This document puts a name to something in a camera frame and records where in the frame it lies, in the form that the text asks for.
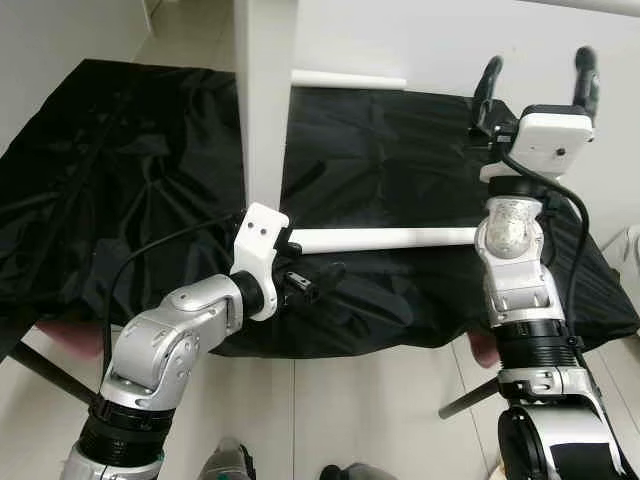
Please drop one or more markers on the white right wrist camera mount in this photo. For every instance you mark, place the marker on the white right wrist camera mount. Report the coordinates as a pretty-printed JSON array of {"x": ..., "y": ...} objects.
[{"x": 555, "y": 145}]

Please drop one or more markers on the grey robot foot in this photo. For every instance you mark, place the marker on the grey robot foot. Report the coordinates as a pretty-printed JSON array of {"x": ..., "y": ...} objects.
[
  {"x": 360, "y": 472},
  {"x": 228, "y": 462}
]

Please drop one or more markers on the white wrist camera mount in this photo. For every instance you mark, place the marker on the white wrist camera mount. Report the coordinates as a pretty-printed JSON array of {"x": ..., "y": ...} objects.
[
  {"x": 258, "y": 240},
  {"x": 555, "y": 145}
]

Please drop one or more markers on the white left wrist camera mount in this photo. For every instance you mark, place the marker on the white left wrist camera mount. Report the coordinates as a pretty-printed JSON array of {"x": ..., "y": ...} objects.
[{"x": 258, "y": 240}]

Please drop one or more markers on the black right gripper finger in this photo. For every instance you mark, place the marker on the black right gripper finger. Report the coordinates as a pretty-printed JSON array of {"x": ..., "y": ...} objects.
[
  {"x": 589, "y": 85},
  {"x": 487, "y": 95}
]

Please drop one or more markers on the black table cloth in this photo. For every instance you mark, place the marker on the black table cloth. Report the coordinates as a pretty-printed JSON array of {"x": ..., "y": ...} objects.
[{"x": 400, "y": 160}]

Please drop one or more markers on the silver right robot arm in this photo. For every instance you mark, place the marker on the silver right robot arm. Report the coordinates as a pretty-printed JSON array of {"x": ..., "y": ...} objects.
[{"x": 515, "y": 280}]

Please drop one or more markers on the white plastic table top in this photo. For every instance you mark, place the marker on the white plastic table top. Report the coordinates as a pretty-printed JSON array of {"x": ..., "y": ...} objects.
[{"x": 265, "y": 110}]

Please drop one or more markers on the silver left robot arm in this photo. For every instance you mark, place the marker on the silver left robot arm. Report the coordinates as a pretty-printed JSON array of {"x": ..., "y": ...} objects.
[{"x": 160, "y": 340}]

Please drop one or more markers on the pink round object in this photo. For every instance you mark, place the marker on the pink round object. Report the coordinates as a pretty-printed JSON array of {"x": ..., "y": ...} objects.
[{"x": 485, "y": 350}]

